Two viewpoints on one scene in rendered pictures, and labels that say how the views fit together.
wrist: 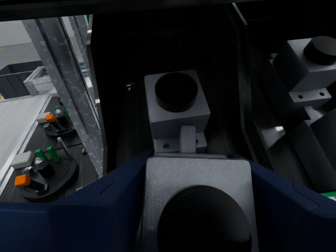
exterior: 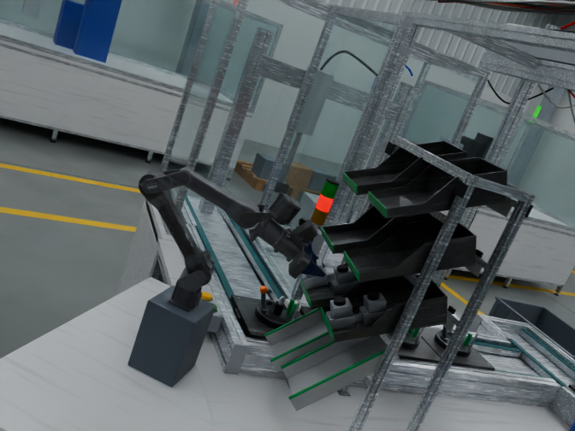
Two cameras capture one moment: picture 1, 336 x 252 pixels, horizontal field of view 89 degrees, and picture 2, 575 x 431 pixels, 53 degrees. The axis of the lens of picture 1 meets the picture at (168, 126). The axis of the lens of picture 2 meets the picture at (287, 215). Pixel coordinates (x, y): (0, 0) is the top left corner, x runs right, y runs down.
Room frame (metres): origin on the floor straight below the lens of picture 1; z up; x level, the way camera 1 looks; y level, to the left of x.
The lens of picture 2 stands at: (-0.34, -1.39, 1.77)
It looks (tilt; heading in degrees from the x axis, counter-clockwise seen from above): 15 degrees down; 79
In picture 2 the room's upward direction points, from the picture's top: 21 degrees clockwise
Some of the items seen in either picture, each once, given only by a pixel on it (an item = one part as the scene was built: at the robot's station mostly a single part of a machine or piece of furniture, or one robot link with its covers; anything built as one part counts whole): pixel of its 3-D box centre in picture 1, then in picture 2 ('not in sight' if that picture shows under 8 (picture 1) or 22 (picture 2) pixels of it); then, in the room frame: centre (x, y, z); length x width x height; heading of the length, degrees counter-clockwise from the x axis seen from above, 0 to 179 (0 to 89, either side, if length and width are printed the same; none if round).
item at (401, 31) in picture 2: not in sight; (346, 171); (0.15, 0.49, 1.46); 0.03 x 0.03 x 1.00; 15
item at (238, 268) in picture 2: not in sight; (251, 290); (0.00, 0.56, 0.91); 0.84 x 0.28 x 0.10; 105
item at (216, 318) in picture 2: not in sight; (203, 305); (-0.18, 0.29, 0.93); 0.21 x 0.07 x 0.06; 105
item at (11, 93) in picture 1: (37, 76); (547, 345); (1.88, 1.38, 0.73); 0.62 x 0.42 x 0.23; 105
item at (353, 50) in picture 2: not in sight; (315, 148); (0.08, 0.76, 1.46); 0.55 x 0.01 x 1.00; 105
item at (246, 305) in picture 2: not in sight; (274, 321); (0.05, 0.26, 0.96); 0.24 x 0.24 x 0.02; 15
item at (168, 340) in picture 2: not in sight; (172, 334); (-0.26, 0.02, 0.96); 0.14 x 0.14 x 0.20; 68
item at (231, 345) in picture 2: not in sight; (208, 285); (-0.16, 0.49, 0.91); 0.89 x 0.06 x 0.11; 105
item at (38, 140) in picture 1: (61, 118); (404, 327); (0.54, 0.39, 1.01); 0.24 x 0.24 x 0.13; 15
